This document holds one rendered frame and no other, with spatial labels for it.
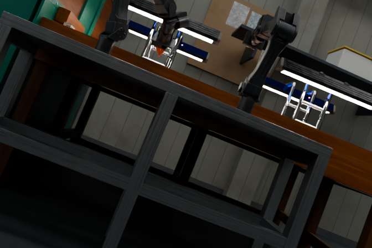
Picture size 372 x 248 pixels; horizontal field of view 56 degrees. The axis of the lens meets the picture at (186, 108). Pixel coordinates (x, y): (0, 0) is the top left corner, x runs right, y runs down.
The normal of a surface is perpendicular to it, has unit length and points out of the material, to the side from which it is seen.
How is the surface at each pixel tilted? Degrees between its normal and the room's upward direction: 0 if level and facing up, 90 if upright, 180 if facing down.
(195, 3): 90
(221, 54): 90
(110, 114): 90
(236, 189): 90
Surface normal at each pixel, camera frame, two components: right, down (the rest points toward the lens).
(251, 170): 0.11, -0.02
